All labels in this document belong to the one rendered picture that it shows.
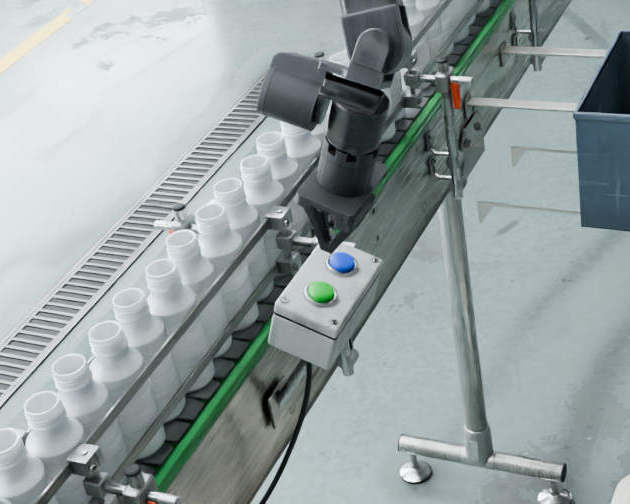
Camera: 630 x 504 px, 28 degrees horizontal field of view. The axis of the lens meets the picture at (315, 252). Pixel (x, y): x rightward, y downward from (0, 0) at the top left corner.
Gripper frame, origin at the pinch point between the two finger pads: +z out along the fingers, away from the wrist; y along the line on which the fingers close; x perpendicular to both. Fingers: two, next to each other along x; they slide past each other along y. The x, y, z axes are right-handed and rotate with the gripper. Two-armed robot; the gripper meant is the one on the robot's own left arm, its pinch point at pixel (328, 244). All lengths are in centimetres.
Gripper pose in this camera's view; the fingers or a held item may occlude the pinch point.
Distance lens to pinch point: 137.2
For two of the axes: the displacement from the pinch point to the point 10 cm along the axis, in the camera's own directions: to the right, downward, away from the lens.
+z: -1.6, 7.4, 6.6
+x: 9.0, 3.9, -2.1
